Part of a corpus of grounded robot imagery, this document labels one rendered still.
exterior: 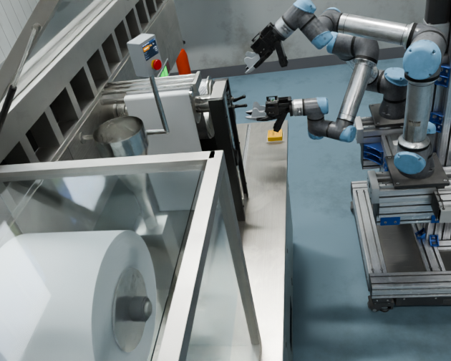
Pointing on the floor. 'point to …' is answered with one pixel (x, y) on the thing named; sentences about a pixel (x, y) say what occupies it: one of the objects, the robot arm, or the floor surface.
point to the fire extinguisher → (182, 63)
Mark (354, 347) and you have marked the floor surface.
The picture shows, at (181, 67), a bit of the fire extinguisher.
